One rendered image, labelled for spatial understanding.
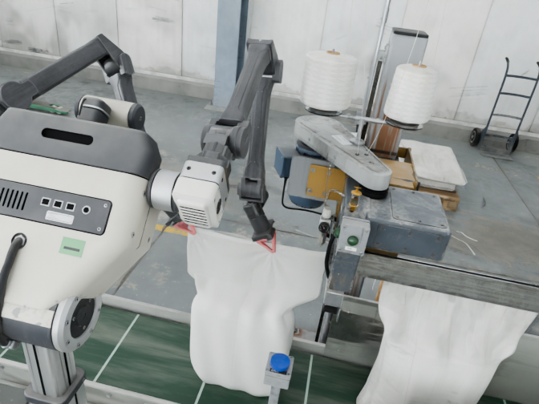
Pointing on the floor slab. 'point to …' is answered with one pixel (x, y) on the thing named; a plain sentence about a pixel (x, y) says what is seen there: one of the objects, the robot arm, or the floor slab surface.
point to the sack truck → (502, 116)
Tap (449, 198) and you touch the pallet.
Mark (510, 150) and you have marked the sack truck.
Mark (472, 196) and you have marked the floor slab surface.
